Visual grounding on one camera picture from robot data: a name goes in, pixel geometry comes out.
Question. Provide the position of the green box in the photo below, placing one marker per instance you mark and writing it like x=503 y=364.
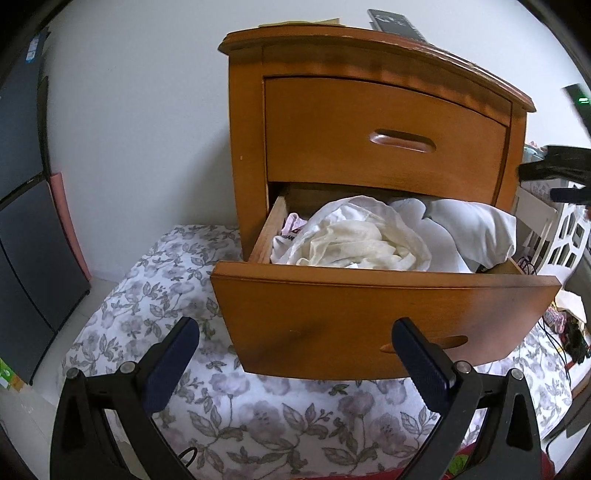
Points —
x=9 y=376

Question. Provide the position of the red floral blanket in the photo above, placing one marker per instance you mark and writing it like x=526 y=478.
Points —
x=466 y=464

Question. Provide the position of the wooden nightstand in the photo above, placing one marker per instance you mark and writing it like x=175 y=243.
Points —
x=244 y=138

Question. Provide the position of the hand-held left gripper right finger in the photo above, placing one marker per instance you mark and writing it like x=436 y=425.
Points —
x=422 y=364

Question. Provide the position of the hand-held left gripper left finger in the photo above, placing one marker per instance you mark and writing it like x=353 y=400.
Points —
x=171 y=364

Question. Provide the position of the closed wooden drawer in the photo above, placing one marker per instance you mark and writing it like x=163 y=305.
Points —
x=323 y=129

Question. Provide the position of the floral bed sheet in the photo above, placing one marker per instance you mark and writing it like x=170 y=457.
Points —
x=138 y=300

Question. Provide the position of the pile of colourful trinkets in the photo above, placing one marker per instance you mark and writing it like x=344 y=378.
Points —
x=572 y=337

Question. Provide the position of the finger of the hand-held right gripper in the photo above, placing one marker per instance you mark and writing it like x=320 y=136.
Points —
x=572 y=194
x=554 y=161

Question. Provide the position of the wooden drawer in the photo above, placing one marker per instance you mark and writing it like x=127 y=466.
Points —
x=323 y=129
x=323 y=323

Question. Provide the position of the teal bag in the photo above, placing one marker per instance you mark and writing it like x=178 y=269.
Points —
x=533 y=148

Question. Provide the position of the yellow paper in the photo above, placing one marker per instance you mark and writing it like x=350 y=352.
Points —
x=300 y=22

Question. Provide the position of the pink garment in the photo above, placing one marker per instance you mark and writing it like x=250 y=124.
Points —
x=293 y=224

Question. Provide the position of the pink board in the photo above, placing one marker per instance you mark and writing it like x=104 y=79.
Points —
x=69 y=221

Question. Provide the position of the cream lace cloth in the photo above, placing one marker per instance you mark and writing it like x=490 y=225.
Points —
x=351 y=240

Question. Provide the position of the black flat device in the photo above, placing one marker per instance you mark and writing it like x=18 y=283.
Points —
x=392 y=23

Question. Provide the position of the white cloth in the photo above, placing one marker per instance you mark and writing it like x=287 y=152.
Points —
x=475 y=230

